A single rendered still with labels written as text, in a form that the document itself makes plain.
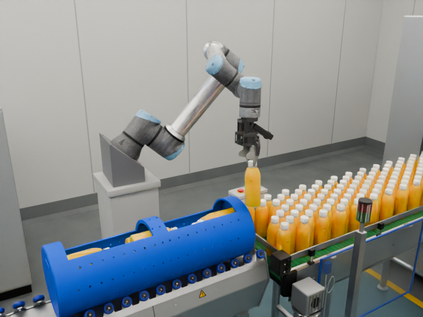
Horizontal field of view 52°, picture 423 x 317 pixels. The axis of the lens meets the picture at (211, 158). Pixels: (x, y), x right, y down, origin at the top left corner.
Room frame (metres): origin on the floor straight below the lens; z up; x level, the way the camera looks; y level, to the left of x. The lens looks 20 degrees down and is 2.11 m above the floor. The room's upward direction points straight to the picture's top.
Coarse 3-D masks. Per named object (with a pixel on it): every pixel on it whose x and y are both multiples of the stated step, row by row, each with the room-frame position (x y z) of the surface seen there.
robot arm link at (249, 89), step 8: (240, 80) 1.80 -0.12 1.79; (248, 80) 1.77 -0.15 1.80; (256, 80) 1.78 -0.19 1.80; (240, 88) 1.79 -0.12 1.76; (248, 88) 1.76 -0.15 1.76; (256, 88) 1.77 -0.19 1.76; (240, 96) 1.79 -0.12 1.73; (248, 96) 1.76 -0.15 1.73; (256, 96) 1.76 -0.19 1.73; (240, 104) 1.78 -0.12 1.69; (248, 104) 1.76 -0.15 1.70; (256, 104) 1.76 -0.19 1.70
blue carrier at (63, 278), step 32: (160, 224) 1.59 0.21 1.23; (224, 224) 1.67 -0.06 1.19; (64, 256) 1.36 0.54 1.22; (96, 256) 1.39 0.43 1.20; (128, 256) 1.43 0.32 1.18; (160, 256) 1.48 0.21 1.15; (192, 256) 1.54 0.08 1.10; (224, 256) 1.64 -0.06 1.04; (64, 288) 1.28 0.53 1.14; (96, 288) 1.33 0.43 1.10; (128, 288) 1.40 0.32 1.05
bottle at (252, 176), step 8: (248, 168) 1.77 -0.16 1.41; (256, 168) 1.76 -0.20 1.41; (248, 176) 1.75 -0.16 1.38; (256, 176) 1.74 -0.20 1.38; (248, 184) 1.74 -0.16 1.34; (256, 184) 1.74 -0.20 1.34; (248, 192) 1.74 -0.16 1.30; (256, 192) 1.73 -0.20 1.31; (248, 200) 1.74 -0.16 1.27; (256, 200) 1.73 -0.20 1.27
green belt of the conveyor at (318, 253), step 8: (408, 216) 2.28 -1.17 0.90; (416, 216) 2.28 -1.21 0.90; (392, 224) 2.18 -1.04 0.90; (400, 224) 2.18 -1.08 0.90; (368, 232) 2.09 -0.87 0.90; (376, 232) 2.09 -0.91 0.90; (256, 240) 2.01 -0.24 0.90; (344, 240) 2.01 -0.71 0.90; (352, 240) 2.01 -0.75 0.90; (256, 248) 1.92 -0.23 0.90; (264, 248) 1.93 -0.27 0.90; (328, 248) 1.93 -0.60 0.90; (336, 248) 1.92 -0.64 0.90; (320, 256) 1.86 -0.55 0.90; (296, 264) 1.78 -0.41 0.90; (272, 272) 1.77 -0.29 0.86; (280, 280) 1.73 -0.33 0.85
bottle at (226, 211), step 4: (228, 208) 1.81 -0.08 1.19; (232, 208) 1.81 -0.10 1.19; (216, 212) 1.77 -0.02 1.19; (220, 212) 1.77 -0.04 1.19; (224, 212) 1.77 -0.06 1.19; (228, 212) 1.78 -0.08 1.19; (232, 212) 1.78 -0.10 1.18; (208, 216) 1.73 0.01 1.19; (212, 216) 1.73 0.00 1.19; (216, 216) 1.74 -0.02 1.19; (204, 220) 1.72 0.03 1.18
